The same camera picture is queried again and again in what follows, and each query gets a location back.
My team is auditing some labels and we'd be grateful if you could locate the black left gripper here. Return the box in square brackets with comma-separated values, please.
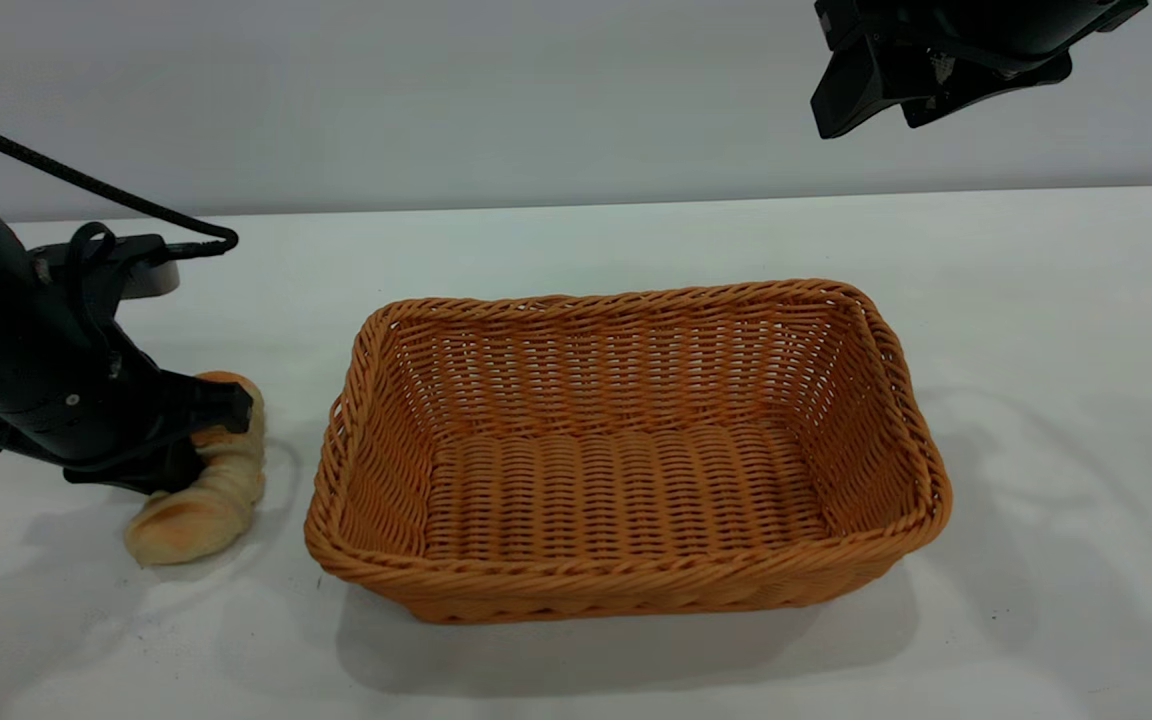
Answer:
[0, 270, 255, 496]

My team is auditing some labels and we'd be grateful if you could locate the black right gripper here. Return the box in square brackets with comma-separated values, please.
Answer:
[811, 0, 1149, 139]

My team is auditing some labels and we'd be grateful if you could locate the striped orange cream bread roll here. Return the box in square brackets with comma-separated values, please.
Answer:
[124, 372, 267, 568]

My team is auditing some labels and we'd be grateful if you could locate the orange woven wicker basket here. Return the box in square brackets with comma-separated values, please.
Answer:
[304, 278, 954, 625]

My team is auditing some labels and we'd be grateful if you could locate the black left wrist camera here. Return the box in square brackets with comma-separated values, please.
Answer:
[34, 232, 182, 301]

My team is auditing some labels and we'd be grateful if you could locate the black braided cable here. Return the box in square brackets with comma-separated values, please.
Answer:
[0, 105, 239, 261]

